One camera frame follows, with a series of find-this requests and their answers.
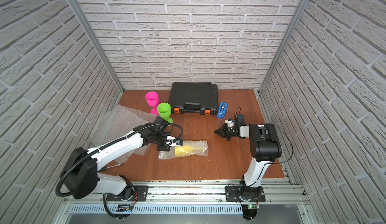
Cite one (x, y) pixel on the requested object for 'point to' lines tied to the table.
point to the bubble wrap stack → (122, 121)
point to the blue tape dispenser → (222, 110)
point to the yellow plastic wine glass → (185, 151)
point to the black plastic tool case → (199, 98)
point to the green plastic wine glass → (164, 110)
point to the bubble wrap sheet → (170, 154)
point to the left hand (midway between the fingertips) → (174, 140)
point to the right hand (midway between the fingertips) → (216, 132)
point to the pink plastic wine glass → (152, 98)
